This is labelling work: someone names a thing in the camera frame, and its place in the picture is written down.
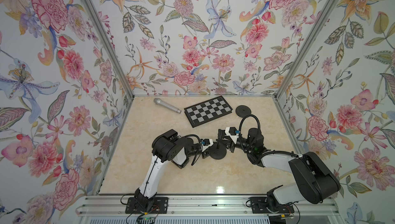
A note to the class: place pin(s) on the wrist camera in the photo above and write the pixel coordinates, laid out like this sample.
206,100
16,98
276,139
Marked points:
207,142
232,133

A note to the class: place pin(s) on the black white chessboard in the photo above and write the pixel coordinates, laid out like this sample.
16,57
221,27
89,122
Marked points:
207,111

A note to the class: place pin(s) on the black round disc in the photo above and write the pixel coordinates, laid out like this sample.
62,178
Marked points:
243,111

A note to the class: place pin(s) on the aluminium front rail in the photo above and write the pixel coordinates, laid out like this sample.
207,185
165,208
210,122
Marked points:
204,209

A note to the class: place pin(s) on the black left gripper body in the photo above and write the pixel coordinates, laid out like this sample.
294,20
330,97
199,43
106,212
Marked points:
203,154

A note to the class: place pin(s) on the left aluminium corner post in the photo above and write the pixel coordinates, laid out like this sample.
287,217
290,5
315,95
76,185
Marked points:
102,35

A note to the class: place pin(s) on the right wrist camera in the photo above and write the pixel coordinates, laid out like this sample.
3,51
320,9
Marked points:
232,133

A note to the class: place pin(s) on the aluminium corner post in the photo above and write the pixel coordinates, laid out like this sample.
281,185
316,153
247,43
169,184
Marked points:
102,35
310,38

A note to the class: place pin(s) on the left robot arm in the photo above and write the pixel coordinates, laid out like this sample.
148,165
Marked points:
171,137

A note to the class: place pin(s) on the black round stand base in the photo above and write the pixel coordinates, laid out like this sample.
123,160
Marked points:
217,151

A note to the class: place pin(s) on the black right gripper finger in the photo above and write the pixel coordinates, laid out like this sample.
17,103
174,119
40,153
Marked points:
229,144
222,134

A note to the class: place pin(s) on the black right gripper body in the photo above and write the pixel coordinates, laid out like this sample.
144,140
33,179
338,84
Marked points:
243,145

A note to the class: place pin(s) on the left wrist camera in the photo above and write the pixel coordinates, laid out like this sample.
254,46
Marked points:
207,142

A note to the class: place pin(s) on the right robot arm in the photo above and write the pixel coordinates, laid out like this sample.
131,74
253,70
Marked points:
313,180

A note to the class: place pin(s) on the right aluminium corner post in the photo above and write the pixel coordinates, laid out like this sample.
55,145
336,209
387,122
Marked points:
310,38

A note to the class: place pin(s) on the silver handheld microphone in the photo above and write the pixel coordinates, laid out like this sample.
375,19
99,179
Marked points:
162,103

